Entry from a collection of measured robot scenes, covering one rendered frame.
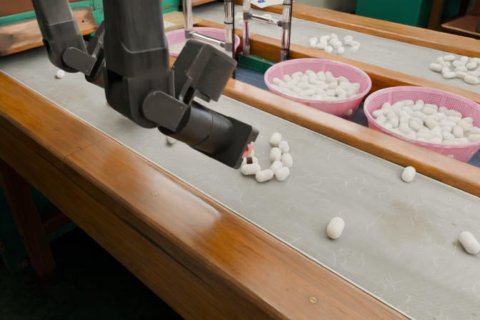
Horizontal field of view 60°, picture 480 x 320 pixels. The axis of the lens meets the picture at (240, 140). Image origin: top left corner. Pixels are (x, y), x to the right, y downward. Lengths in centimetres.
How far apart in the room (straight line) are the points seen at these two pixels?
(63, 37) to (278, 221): 49
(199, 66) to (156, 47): 8
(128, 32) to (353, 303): 40
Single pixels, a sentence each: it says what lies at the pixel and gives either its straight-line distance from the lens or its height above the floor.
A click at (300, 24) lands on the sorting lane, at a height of 74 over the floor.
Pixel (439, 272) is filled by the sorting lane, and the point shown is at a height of 74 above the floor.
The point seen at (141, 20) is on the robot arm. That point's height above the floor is 107.
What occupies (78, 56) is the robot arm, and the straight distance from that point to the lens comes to 82.
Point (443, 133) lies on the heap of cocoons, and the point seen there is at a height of 74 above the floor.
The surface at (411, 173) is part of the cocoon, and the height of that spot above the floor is 76.
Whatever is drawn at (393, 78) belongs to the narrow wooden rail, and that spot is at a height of 76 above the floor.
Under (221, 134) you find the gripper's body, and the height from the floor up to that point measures 90.
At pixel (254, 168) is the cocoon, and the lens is 75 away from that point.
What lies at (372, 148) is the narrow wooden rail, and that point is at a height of 75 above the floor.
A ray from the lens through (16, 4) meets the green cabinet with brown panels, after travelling 138.
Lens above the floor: 119
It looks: 32 degrees down
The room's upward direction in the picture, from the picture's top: straight up
